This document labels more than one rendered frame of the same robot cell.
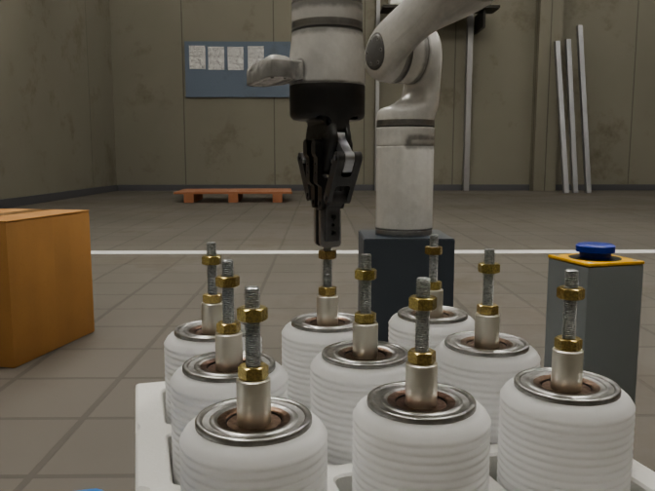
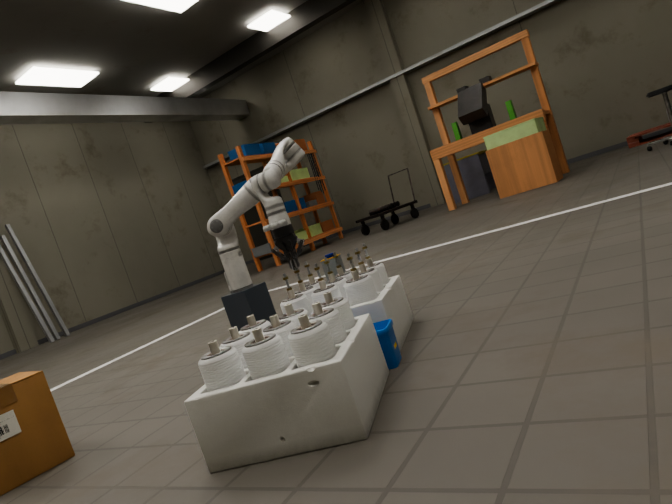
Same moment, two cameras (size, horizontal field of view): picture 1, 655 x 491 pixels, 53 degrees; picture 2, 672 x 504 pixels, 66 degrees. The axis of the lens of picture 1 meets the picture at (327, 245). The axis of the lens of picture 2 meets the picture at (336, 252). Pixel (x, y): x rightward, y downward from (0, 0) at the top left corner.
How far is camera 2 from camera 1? 1.55 m
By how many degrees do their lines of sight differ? 57
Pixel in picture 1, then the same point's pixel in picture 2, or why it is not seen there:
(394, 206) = (243, 277)
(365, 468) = not seen: hidden behind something
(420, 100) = (234, 239)
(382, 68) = (222, 231)
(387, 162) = (234, 263)
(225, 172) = not seen: outside the picture
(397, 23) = (227, 214)
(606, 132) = (57, 292)
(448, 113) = not seen: outside the picture
